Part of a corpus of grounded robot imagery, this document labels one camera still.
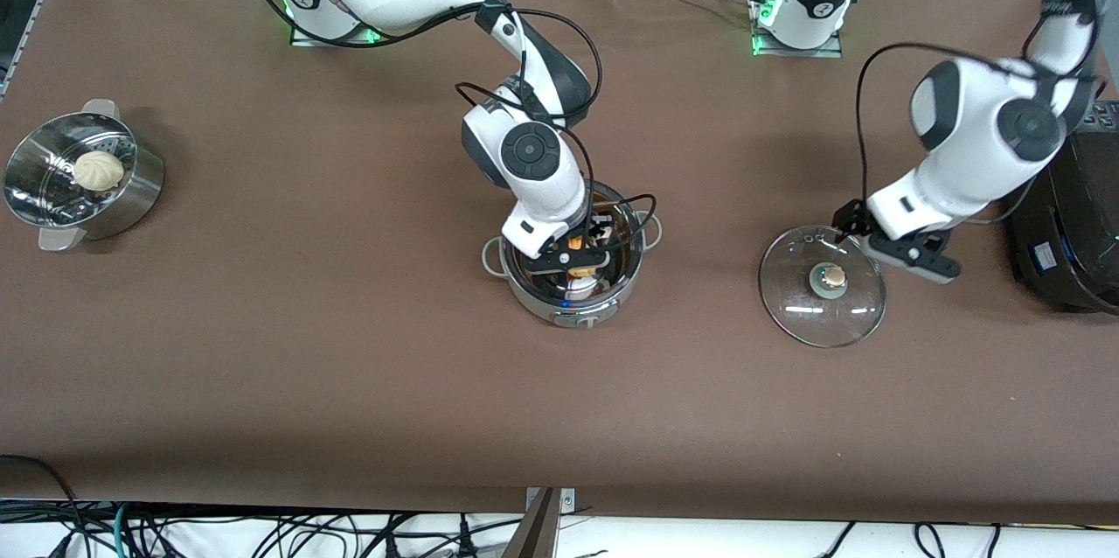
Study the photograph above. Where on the glass lid with gold knob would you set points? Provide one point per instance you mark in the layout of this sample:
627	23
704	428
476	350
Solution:
813	322

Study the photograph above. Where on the yellow corn cob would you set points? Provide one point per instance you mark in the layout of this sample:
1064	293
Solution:
577	240

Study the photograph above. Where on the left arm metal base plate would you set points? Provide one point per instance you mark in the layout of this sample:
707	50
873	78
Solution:
795	53

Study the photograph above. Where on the white steamed bun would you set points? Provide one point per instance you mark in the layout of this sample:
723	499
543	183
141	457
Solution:
98	171

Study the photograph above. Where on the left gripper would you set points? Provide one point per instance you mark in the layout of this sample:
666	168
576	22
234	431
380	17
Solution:
849	216

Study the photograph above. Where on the dark wedge-shaped pole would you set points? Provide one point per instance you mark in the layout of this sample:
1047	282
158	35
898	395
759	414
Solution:
533	536

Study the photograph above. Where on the steel steamer pot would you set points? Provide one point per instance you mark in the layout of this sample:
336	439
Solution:
140	199

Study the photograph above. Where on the black rice cooker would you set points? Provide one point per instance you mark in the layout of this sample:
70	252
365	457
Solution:
1075	226

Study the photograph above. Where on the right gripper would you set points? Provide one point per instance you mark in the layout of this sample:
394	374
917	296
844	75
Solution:
601	232

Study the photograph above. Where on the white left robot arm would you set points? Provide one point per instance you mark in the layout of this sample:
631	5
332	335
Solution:
970	147

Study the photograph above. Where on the small metal table bracket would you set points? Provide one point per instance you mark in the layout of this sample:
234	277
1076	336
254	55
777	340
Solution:
568	498

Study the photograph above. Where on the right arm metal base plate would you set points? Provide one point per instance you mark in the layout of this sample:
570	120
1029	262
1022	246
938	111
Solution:
315	41

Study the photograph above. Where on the brown table cover sheet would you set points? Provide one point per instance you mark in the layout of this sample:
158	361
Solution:
350	409

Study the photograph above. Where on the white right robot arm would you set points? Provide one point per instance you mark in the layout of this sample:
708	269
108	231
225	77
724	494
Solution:
524	156

